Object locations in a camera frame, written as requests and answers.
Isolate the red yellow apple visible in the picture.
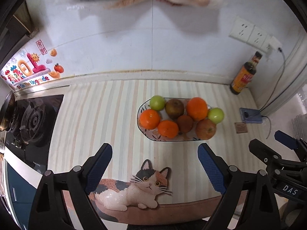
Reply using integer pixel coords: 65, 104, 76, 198
195, 119, 216, 140

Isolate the small green apple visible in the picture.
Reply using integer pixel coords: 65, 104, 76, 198
208, 108, 224, 124

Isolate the small dark orange fruit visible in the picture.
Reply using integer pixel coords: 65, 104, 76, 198
176, 115, 194, 133

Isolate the large orange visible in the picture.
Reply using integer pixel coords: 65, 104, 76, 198
186, 97, 208, 122

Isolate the dark red apple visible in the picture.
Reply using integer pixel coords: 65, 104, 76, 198
165, 99, 184, 120

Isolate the large green apple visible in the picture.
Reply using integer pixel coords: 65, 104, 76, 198
149, 95, 165, 111

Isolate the brown mat label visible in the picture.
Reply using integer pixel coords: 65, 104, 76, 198
234, 122, 248, 134

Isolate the blue smartphone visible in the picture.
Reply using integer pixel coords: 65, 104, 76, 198
239, 108, 263, 124

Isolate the striped cat table mat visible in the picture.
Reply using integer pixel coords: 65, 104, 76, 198
48, 80, 265, 224

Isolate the soy sauce bottle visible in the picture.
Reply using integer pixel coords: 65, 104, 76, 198
230, 51, 263, 95

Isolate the black gas stove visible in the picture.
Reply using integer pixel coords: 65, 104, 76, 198
1, 92, 64, 174

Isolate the fox pattern oval plate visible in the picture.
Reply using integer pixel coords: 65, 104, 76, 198
136, 97, 217, 142

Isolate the white charger plug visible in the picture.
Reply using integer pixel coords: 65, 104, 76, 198
268, 36, 283, 53

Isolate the white wall socket strip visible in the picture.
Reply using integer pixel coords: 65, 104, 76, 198
229, 16, 272, 53

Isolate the colourful wall sticker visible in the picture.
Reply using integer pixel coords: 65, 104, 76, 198
1, 39, 64, 91

